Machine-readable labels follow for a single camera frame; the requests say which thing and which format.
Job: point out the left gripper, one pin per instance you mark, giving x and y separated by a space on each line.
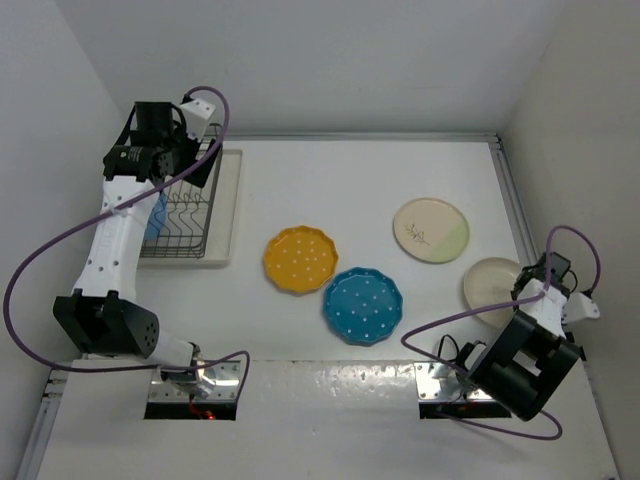
179 132

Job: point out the light blue plate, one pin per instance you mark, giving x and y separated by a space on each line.
156 219

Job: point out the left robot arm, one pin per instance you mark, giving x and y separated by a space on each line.
101 316

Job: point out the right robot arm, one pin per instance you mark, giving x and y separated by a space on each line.
527 360

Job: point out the cream drip tray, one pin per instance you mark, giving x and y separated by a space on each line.
226 207

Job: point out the cream green plate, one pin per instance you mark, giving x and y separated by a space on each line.
431 230

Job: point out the yellow dotted plate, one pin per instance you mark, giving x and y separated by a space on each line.
300 259

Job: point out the teal dotted plate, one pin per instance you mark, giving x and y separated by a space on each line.
362 306

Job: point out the wire dish rack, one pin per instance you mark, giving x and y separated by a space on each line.
188 218

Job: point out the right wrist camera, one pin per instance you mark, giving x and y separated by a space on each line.
580 307

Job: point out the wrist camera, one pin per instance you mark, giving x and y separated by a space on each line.
197 114
580 307

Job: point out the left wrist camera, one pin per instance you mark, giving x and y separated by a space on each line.
197 114

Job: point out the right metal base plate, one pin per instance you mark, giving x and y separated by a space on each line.
438 383

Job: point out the metal base plate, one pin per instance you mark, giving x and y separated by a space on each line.
438 383
217 384

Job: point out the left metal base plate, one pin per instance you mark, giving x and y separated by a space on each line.
217 384

